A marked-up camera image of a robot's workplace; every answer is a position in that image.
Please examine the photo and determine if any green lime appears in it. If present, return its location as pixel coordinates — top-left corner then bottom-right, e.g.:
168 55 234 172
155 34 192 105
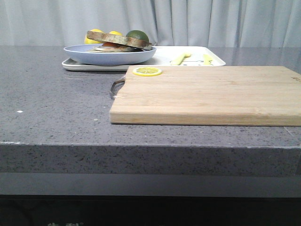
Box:
126 30 149 42

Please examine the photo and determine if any right yellow lemon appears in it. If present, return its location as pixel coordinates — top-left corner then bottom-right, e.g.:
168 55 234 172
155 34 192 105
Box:
109 31 123 36

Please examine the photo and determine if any fried egg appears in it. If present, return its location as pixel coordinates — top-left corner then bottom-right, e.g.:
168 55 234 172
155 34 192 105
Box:
93 42 121 52

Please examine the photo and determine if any wooden cutting board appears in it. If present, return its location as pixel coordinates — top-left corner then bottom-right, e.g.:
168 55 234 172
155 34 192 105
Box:
110 66 301 126

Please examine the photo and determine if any white rectangular tray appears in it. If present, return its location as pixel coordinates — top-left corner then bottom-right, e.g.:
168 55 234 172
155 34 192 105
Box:
62 46 226 71

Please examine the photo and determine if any light blue round plate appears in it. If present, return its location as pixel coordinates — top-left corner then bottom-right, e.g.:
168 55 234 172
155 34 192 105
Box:
64 44 157 65

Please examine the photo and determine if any light grey curtain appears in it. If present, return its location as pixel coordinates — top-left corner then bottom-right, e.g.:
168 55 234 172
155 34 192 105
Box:
0 0 301 48

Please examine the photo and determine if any left yellow lemon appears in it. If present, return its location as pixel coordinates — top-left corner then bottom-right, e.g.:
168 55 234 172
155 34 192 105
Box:
84 29 103 44

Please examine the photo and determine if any yellow lemon slice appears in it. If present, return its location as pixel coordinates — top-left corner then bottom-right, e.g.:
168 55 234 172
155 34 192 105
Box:
132 67 162 77

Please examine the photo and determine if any metal cutting board handle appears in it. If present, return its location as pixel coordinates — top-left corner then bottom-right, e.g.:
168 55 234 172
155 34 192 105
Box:
110 78 125 99

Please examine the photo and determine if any bread slice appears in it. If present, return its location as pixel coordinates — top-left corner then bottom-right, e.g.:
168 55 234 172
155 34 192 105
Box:
86 31 152 50
87 45 143 52

